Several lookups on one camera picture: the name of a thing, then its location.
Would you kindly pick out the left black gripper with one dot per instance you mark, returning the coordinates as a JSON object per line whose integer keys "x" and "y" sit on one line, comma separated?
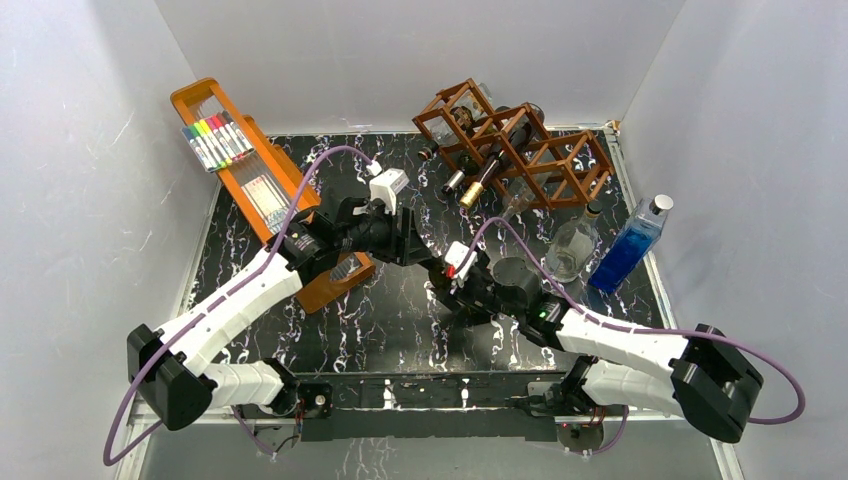
{"x": 405, "y": 246}

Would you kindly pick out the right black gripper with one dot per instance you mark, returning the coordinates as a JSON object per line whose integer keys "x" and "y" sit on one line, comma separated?
{"x": 463, "y": 285}

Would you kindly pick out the clear glass bottle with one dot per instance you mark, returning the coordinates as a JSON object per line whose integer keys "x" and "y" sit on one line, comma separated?
{"x": 573, "y": 245}

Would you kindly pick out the blue square glass bottle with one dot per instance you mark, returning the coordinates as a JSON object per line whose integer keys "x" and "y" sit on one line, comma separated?
{"x": 640, "y": 232}

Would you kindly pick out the dark green wine bottle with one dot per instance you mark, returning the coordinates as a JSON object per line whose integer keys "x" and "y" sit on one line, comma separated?
{"x": 441, "y": 284}

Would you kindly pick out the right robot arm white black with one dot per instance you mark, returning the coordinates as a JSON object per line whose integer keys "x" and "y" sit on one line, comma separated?
{"x": 698, "y": 376}

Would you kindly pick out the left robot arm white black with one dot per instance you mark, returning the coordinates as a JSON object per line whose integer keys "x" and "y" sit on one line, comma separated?
{"x": 173, "y": 367}

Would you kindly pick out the silver capped wine bottle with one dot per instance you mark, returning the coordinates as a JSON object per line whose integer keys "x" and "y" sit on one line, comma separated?
{"x": 466, "y": 167}

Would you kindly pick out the clear empty bottle in rack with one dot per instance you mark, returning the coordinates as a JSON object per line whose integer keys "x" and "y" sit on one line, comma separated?
{"x": 518, "y": 197}

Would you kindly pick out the gold capped wine bottle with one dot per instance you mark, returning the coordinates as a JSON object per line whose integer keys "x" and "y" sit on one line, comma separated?
{"x": 497, "y": 160}

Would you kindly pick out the orange wooden rack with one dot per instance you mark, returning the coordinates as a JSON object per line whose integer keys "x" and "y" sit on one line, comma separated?
{"x": 206, "y": 97}

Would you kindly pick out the brown wooden wine rack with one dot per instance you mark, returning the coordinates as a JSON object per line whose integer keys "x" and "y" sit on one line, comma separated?
{"x": 509, "y": 150}

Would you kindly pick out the clear packet with red label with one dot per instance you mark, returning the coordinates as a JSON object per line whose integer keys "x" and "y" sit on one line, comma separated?
{"x": 268, "y": 200}

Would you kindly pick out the pack of coloured markers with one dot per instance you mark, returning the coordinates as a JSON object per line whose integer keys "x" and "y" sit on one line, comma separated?
{"x": 218, "y": 142}

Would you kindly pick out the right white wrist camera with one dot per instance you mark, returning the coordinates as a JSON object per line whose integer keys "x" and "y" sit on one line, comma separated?
{"x": 459, "y": 260}

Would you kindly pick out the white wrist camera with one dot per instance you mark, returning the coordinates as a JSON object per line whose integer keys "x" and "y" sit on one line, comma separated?
{"x": 459, "y": 260}
{"x": 386, "y": 186}

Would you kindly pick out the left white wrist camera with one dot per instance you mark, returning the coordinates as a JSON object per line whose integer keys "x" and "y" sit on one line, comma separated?
{"x": 386, "y": 186}

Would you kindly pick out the black metal base frame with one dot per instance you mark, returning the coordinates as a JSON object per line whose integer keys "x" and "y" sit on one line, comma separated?
{"x": 523, "y": 405}

